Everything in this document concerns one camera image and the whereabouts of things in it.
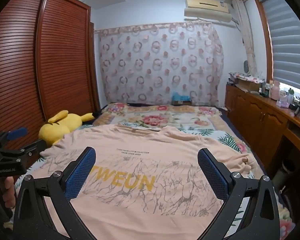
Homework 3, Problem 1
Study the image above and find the wooden window frame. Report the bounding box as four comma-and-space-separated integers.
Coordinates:
252, 0, 277, 85

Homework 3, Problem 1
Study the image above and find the bed with dark blue sheet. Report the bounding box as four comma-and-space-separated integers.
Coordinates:
220, 106, 274, 179

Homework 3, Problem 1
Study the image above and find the pink bottle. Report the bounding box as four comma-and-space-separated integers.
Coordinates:
271, 80, 281, 100

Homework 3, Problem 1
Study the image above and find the blue cloth bundle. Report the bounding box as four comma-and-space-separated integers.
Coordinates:
171, 92, 192, 102

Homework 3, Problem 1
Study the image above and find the brown wooden wardrobe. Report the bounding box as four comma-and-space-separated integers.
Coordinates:
0, 0, 100, 160

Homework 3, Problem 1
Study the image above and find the cardboard box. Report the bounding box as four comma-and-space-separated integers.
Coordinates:
236, 79, 262, 93

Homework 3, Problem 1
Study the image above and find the floral blanket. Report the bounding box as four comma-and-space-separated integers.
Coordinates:
27, 102, 290, 240

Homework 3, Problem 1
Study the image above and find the beige air conditioner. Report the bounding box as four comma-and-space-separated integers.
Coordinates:
184, 0, 233, 23

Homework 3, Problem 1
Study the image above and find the circle patterned sheer curtain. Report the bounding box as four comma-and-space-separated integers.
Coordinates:
94, 22, 225, 107

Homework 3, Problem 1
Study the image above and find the tied beige window curtain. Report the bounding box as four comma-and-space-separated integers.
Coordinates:
231, 0, 258, 77

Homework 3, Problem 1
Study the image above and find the grey window blind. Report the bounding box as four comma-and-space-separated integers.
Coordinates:
257, 0, 300, 93

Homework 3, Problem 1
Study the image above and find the wooden sideboard cabinet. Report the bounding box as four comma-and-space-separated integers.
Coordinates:
224, 84, 300, 180

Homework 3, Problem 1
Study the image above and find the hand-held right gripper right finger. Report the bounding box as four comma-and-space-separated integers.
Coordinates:
197, 148, 280, 240

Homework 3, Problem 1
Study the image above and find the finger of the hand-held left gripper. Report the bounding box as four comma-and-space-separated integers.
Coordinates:
0, 127, 28, 145
21, 140, 47, 158

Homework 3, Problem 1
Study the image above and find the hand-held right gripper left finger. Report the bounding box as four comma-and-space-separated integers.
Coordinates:
13, 146, 97, 240

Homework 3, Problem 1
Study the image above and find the yellow plush toy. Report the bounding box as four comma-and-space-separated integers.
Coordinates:
38, 110, 95, 147

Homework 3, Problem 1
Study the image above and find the person's left hand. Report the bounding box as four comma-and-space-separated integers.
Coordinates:
0, 176, 16, 209

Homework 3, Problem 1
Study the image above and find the pink printed t-shirt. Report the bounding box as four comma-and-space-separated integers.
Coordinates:
39, 124, 255, 240

